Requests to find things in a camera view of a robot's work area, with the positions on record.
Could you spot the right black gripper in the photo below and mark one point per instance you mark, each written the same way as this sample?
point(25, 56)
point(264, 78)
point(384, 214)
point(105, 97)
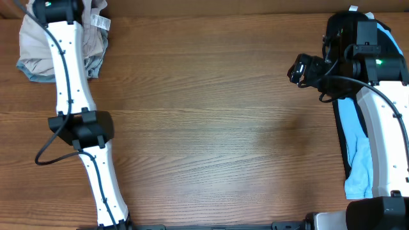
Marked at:
point(313, 65)

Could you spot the beige khaki shorts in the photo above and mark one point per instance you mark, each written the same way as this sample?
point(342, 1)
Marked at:
point(34, 50)

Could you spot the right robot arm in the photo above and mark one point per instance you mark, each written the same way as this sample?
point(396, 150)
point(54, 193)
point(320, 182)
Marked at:
point(382, 212)

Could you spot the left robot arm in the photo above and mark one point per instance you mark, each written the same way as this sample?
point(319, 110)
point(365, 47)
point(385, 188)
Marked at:
point(78, 122)

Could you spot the black garment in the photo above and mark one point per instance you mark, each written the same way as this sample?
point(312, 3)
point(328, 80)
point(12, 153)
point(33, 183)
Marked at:
point(363, 49)

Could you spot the white garment tag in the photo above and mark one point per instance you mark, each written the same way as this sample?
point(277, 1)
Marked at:
point(353, 8)

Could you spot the light blue garment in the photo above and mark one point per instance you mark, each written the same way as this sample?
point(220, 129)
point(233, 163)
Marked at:
point(354, 143)

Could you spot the folded light blue jeans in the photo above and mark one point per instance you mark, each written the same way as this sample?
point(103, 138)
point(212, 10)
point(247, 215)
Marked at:
point(92, 64)

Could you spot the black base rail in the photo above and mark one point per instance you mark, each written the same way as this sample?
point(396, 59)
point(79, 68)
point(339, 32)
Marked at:
point(220, 227)

